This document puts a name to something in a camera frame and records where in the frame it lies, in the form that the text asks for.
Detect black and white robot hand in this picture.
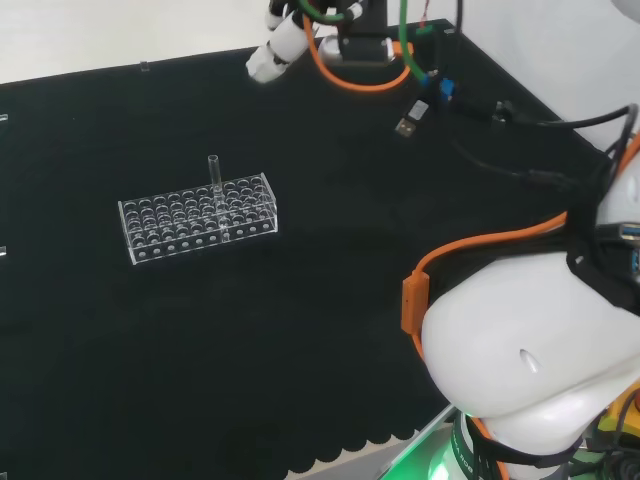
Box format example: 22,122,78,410
246,0,389,84

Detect clear glass test tube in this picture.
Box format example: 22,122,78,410
206,154,230,241

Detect clear test tube rack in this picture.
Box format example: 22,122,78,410
117,172,279,267

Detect black usb plug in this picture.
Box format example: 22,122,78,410
394,98,433,142

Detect black bench cloth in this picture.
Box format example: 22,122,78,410
0,18,616,480

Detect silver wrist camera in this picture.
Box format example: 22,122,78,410
318,33,401,68

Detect green cable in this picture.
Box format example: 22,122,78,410
298,0,432,87

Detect thick black cable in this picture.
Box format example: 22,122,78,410
447,137,609,190

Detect orange cable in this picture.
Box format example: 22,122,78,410
301,0,640,480

